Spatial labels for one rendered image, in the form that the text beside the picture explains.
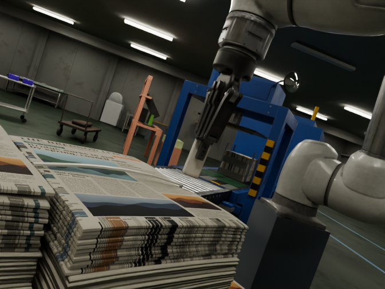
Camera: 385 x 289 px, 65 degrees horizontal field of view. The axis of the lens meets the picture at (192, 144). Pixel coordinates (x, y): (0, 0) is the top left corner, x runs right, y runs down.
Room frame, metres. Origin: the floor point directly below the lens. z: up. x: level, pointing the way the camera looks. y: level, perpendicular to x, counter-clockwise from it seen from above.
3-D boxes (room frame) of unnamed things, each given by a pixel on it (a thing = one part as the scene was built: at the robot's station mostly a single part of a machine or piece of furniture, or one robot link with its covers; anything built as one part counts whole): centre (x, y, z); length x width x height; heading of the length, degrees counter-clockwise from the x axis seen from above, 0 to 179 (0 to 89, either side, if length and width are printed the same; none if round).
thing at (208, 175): (2.83, -0.32, 0.75); 0.70 x 0.65 x 0.10; 155
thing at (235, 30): (0.55, -0.03, 1.36); 0.09 x 0.09 x 0.06
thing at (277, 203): (1.09, -0.41, 1.03); 0.22 x 0.18 x 0.06; 10
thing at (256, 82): (2.83, -0.32, 1.65); 0.60 x 0.45 x 0.20; 65
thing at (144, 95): (7.42, 0.97, 0.96); 1.48 x 1.32 x 1.92; 10
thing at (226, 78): (0.56, -0.02, 1.29); 0.08 x 0.07 x 0.09; 17
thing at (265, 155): (2.32, -0.56, 1.05); 0.05 x 0.05 x 0.45; 65
